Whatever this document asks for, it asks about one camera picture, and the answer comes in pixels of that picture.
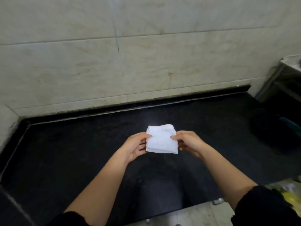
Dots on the person's right hand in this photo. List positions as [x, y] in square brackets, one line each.
[190, 142]

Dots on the person's left hand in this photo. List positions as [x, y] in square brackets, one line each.
[132, 148]

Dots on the round silver door knob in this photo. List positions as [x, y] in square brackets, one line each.
[218, 201]
[147, 220]

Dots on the person's right forearm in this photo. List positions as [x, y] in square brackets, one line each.
[228, 176]

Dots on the white terry cloth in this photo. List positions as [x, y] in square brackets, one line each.
[162, 138]

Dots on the person's left forearm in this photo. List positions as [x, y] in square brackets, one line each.
[98, 190]

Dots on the grey metal bar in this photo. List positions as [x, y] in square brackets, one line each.
[268, 84]

